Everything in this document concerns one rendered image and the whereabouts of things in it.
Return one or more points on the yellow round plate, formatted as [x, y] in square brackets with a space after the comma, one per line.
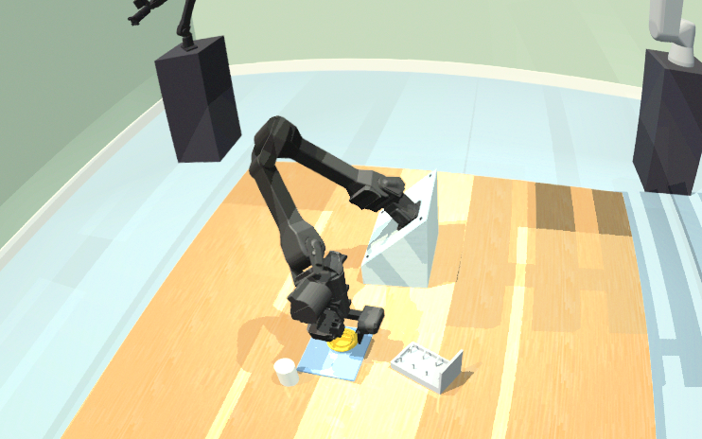
[347, 341]

